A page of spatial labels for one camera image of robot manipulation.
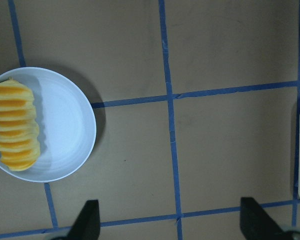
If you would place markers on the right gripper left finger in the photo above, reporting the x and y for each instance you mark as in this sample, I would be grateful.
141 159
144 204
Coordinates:
87 225

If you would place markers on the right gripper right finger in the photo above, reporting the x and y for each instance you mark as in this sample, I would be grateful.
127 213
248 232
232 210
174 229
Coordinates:
256 224

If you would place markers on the blue plate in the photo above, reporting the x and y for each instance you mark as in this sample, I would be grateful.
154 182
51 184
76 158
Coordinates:
67 124

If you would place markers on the striped bread loaf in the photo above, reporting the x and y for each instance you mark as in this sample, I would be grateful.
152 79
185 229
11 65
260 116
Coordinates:
19 130

